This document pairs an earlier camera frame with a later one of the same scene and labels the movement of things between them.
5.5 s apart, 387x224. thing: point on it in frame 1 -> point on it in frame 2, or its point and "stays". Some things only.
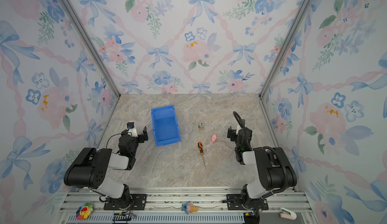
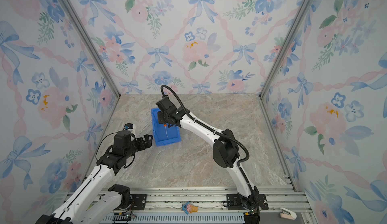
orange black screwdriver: x=200 y=148 -> x=165 y=125
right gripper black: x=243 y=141 -> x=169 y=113
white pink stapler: x=286 y=213 stays
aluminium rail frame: x=189 y=206 stays
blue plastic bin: x=165 y=127 stays
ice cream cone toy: x=188 y=208 stays
